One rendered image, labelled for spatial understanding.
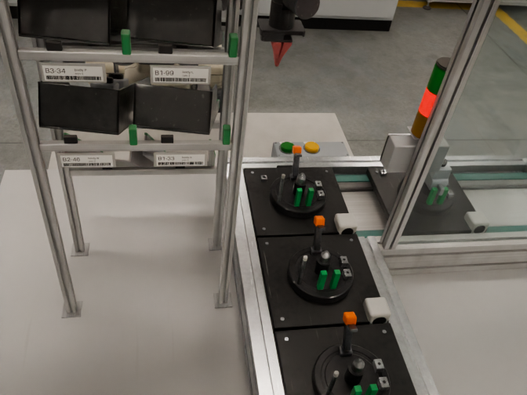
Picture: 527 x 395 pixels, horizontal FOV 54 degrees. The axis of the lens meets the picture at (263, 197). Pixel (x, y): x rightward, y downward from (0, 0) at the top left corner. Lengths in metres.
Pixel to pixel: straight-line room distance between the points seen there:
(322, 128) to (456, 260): 0.65
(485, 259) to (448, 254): 0.11
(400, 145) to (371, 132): 2.27
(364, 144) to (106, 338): 2.36
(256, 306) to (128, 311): 0.29
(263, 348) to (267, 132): 0.84
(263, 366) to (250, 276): 0.22
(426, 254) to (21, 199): 1.03
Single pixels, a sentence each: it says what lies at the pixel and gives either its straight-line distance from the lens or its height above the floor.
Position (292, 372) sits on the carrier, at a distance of 1.01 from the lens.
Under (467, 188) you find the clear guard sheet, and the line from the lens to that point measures 1.21.
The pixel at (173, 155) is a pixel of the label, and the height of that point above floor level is 1.29.
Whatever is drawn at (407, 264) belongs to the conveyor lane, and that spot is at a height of 0.90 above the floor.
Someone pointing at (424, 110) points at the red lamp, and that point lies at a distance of 1.05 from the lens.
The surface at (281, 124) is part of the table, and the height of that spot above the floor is 0.86.
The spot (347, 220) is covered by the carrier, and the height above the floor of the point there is 0.99.
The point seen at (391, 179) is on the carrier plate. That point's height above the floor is 0.97.
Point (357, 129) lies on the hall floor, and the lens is 3.34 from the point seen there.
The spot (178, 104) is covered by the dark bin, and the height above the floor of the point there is 1.35.
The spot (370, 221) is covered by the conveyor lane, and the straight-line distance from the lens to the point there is 1.37.
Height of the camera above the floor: 1.84
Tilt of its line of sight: 43 degrees down
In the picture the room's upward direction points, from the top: 8 degrees clockwise
